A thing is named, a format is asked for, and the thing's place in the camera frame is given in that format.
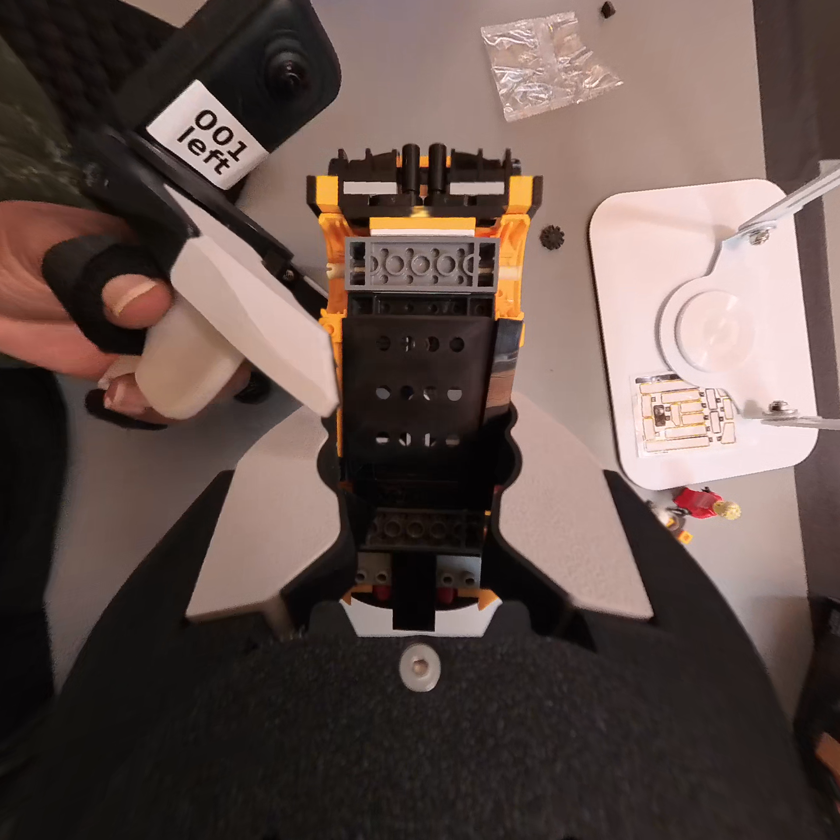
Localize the person's left hand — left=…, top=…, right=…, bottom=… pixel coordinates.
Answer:
left=0, top=200, right=253, bottom=427

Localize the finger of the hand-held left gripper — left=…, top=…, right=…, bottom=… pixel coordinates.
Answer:
left=161, top=184, right=342, bottom=419

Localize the black textured chair armrest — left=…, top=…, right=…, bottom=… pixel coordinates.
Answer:
left=13, top=0, right=198, bottom=126

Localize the yellow lego car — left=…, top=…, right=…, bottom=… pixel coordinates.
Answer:
left=307, top=141, right=544, bottom=634

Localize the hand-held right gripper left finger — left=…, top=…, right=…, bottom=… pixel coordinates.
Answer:
left=185, top=412, right=358, bottom=639

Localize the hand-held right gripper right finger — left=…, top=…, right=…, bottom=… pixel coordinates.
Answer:
left=489, top=392, right=658, bottom=641

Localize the lego sticker sheet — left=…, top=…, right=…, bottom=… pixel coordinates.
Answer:
left=630, top=373, right=737, bottom=458

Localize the white metal book stand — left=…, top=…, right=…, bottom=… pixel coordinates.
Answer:
left=588, top=161, right=840, bottom=492

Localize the clear plastic parts bag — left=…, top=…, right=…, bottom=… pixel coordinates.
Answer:
left=480, top=12, right=624, bottom=123

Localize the red lego minifigure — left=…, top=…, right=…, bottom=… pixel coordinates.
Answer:
left=672, top=486, right=742, bottom=522

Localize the lego set box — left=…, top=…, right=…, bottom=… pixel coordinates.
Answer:
left=793, top=594, right=840, bottom=798

